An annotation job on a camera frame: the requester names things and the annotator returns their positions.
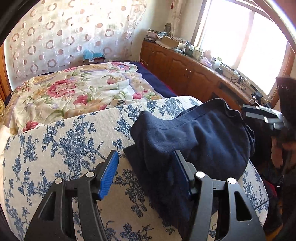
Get beige side window curtain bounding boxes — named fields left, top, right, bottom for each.
left=168, top=0, right=187, bottom=37

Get window with wooden frame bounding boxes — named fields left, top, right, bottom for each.
left=194, top=1, right=295, bottom=104

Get wooden slatted wardrobe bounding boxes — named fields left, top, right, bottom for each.
left=0, top=44, right=11, bottom=101

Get navy printed t-shirt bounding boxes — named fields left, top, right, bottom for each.
left=123, top=98, right=255, bottom=237

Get white bottle green cap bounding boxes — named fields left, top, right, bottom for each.
left=213, top=57, right=222, bottom=70

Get long wooden side cabinet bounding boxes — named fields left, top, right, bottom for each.
left=140, top=41, right=254, bottom=110

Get blue floral white blanket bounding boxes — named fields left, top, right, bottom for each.
left=0, top=96, right=270, bottom=241

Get navy blue bed sheet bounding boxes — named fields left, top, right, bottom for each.
left=132, top=62, right=177, bottom=98

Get blue toy on box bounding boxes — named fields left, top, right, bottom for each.
left=83, top=50, right=105, bottom=63

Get circle pattern sheer curtain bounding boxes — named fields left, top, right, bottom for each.
left=6, top=1, right=147, bottom=85

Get person's right hand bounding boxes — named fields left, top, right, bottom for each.
left=271, top=137, right=296, bottom=169

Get cardboard box on cabinet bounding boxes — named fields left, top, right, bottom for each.
left=161, top=36, right=179, bottom=48

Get floral pink quilt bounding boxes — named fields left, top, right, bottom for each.
left=1, top=62, right=163, bottom=135

